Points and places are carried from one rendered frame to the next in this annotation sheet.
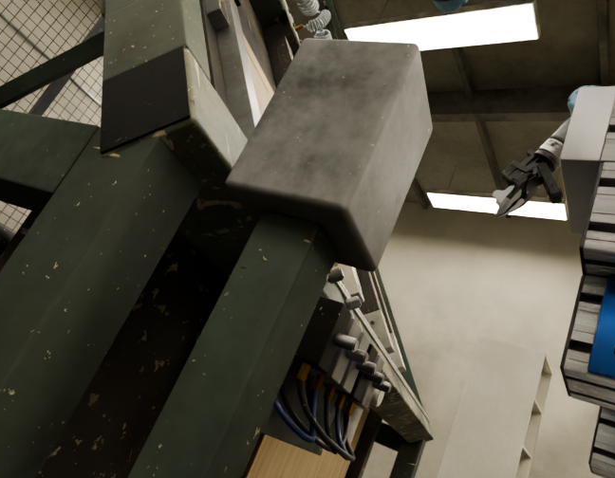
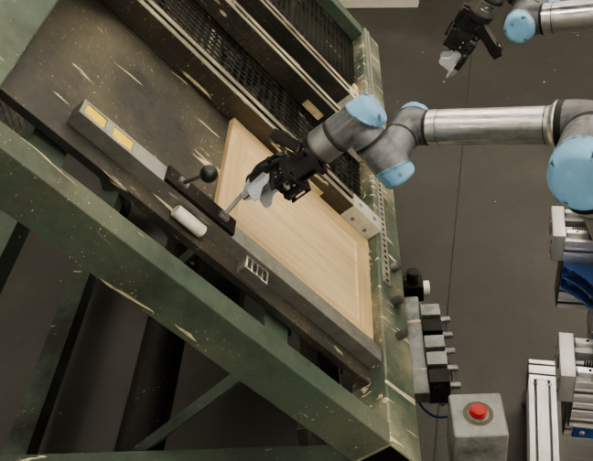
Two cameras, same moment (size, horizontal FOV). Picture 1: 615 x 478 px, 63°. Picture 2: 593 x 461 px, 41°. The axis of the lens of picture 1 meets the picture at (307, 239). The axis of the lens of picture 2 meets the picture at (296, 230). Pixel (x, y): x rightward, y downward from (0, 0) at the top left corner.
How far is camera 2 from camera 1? 2.02 m
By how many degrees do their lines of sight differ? 62
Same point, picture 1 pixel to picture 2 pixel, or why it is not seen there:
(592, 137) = (568, 394)
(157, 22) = (361, 436)
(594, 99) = (567, 380)
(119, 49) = (348, 449)
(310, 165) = not seen: outside the picture
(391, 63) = (501, 443)
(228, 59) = (292, 299)
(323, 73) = (473, 448)
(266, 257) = not seen: outside the picture
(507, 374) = not seen: outside the picture
